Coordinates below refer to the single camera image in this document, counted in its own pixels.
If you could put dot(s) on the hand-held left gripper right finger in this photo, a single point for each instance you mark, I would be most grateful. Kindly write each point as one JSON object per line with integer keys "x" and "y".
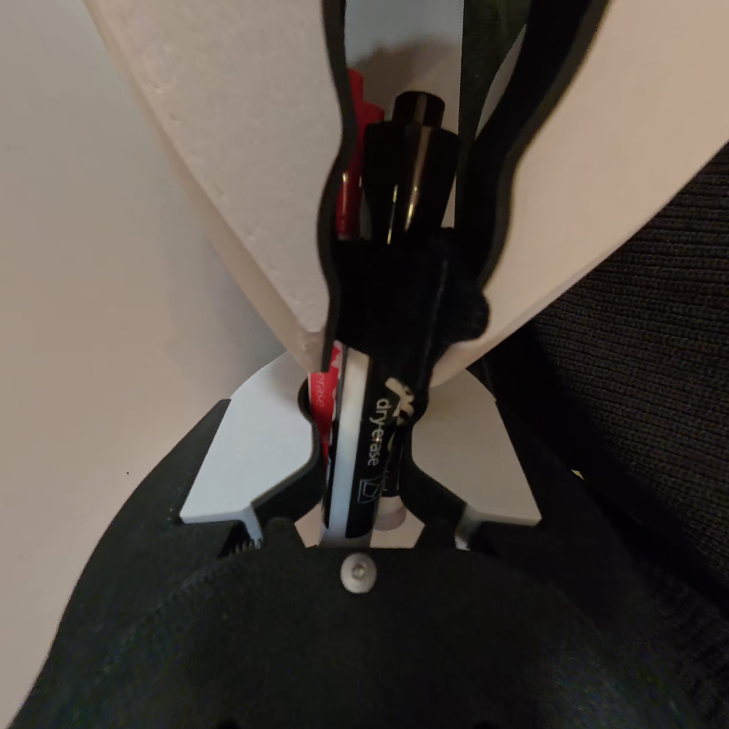
{"x": 472, "y": 455}

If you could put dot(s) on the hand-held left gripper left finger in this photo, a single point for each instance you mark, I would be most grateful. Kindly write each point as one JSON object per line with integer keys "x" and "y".
{"x": 250, "y": 455}

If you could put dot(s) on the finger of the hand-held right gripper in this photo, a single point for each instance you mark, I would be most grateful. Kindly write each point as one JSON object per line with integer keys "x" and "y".
{"x": 239, "y": 142}
{"x": 626, "y": 142}

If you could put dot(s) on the black dry erase marker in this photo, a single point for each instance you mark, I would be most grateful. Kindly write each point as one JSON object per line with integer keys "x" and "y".
{"x": 393, "y": 512}
{"x": 416, "y": 171}

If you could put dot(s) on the red dry erase marker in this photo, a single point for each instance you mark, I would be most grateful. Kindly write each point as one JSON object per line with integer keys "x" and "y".
{"x": 353, "y": 199}

